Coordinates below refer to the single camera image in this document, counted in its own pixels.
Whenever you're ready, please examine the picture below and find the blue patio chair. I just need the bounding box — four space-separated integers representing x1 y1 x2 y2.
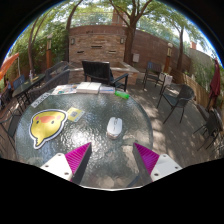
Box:
142 60 164 91
12 74 27 90

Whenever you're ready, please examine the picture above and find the red closed umbrella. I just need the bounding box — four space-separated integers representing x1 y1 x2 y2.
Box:
208 59 222 111

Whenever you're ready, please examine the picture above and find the small white-blue booklet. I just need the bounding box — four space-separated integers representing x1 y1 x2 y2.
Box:
99 86 116 95

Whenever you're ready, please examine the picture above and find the wooden lamp post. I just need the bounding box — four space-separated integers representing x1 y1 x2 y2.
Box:
163 42 174 74
45 33 54 69

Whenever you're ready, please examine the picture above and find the black slatted armchair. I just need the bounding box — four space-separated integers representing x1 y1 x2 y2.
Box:
81 60 130 93

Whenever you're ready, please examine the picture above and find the black mesh patio chair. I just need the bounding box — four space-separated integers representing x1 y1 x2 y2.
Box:
156 83 196 125

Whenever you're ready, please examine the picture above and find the yellow bird-shaped mouse pad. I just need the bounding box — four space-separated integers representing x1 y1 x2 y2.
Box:
28 108 69 150

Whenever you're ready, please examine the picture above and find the white sign stand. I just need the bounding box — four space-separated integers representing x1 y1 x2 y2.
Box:
158 71 174 96

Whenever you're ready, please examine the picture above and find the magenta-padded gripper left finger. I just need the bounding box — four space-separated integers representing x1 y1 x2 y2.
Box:
39 142 93 185

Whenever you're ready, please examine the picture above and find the dark wicker chair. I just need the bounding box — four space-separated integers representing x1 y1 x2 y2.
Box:
43 60 69 83
28 68 71 103

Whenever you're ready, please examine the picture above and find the dark round patio table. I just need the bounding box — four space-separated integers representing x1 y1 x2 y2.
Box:
12 73 46 108

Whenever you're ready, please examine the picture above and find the colourful printed sheet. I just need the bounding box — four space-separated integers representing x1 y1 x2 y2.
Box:
51 84 79 96

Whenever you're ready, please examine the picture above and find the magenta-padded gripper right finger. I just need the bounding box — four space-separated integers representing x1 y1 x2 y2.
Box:
131 142 184 187

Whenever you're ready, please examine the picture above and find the white book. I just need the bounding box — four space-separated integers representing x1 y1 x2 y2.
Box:
75 81 102 95

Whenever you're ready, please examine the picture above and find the person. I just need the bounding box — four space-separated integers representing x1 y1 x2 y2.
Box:
1 78 13 105

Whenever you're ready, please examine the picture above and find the orange umbrella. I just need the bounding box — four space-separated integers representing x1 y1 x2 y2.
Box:
0 52 20 81

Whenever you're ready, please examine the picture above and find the yellow printed card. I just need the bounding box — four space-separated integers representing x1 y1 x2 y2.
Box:
66 106 86 123

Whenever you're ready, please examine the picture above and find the white computer mouse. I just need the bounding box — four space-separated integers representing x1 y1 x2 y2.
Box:
106 116 123 140

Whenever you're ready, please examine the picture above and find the green tube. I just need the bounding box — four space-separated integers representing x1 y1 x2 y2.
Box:
114 90 131 100

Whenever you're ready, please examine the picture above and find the black metal patio chair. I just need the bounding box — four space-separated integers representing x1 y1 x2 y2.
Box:
193 109 224 152
0 109 23 152

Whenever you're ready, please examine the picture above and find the white number plate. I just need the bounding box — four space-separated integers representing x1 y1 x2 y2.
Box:
30 92 52 109

